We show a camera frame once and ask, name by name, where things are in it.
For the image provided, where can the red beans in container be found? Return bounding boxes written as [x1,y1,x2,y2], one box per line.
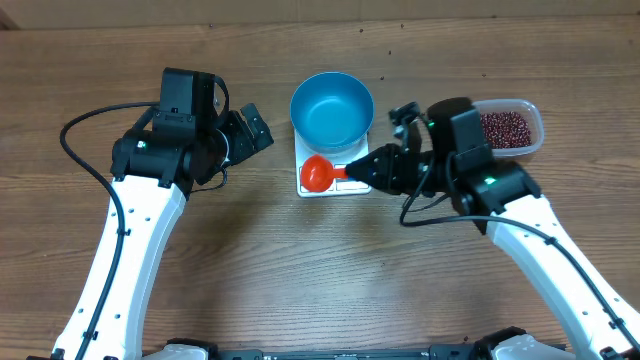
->
[481,111,532,149]

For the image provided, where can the clear plastic bean container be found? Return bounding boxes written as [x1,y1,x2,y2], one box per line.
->
[473,99,545,158]

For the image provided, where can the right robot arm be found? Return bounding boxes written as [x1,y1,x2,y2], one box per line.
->
[345,97,639,359]

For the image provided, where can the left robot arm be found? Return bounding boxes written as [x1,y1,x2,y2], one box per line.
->
[50,68,274,359]

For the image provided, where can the teal plastic bowl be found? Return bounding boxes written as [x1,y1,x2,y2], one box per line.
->
[289,72,376,153]

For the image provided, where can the white digital kitchen scale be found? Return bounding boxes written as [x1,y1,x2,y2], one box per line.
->
[294,131,371,198]

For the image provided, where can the orange scoop with blue handle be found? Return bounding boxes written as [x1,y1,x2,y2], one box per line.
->
[300,154,348,193]

